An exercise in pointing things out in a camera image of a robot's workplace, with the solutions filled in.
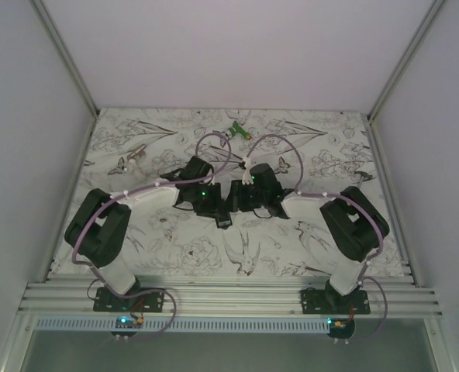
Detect floral patterned mat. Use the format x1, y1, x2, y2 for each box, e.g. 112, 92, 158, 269
69, 108, 386, 277

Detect right frame post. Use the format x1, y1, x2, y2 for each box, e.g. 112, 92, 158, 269
367, 0, 447, 119

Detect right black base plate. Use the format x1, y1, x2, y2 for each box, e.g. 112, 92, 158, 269
300, 288, 371, 315

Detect silver white small tool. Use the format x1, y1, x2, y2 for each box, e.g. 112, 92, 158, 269
116, 144, 147, 174

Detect aluminium rail frame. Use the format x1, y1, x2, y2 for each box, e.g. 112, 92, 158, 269
19, 274, 443, 319

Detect frame post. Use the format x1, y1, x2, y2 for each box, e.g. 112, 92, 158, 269
31, 0, 101, 117
367, 0, 447, 119

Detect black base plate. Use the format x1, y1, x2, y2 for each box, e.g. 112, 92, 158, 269
300, 288, 371, 315
92, 288, 164, 314

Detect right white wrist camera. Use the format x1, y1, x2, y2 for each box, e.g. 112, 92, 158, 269
239, 157, 254, 185

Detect left controller board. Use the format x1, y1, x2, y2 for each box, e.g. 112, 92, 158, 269
111, 315, 143, 342

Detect right controller board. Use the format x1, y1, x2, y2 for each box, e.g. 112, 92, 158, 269
327, 318, 355, 345

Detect black fuse box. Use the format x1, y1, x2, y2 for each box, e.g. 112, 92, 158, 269
215, 207, 233, 229

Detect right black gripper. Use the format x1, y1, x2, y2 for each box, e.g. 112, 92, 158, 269
223, 180, 267, 212

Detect small hammer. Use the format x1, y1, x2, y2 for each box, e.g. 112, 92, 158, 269
354, 170, 374, 188

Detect left frame post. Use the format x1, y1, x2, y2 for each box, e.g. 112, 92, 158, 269
31, 0, 101, 117

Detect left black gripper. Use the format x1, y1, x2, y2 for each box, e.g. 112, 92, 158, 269
191, 181, 225, 219

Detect controller board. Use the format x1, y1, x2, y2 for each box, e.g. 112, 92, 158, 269
327, 318, 355, 345
111, 315, 143, 342

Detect white slotted cable duct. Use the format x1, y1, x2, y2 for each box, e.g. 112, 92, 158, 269
35, 315, 329, 334

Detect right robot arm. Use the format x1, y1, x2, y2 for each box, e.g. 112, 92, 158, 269
225, 164, 390, 314

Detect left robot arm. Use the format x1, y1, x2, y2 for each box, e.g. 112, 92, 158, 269
64, 157, 224, 312

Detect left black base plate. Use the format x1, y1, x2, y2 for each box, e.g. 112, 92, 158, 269
92, 288, 164, 314

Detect green toy tool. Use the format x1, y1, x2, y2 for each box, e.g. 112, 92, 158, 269
224, 121, 252, 140

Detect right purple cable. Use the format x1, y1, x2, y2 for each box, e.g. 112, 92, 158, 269
244, 133, 385, 286

